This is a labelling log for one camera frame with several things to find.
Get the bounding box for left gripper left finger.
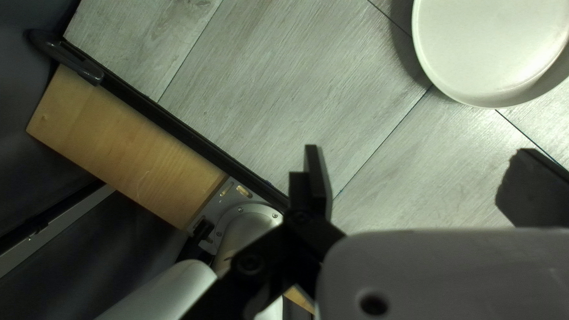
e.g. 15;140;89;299
180;144;346;320

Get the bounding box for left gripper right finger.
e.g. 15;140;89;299
495;148;569;228

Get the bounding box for pale plate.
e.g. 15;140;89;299
411;0;569;109

